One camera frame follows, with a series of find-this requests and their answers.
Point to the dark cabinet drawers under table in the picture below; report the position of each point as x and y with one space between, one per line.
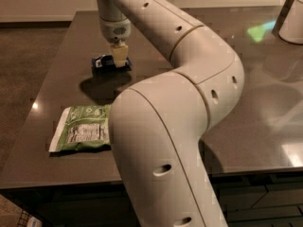
273 199

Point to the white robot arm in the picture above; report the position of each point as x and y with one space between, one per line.
156 124

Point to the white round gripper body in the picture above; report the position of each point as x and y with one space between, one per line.
115 30

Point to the green jalapeno chip bag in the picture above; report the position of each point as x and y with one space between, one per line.
82 128

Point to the blue rxbar blueberry wrapper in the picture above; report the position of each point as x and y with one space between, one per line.
104 63

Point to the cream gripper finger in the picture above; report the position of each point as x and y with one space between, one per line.
120 52

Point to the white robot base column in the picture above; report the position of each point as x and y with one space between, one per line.
289 22

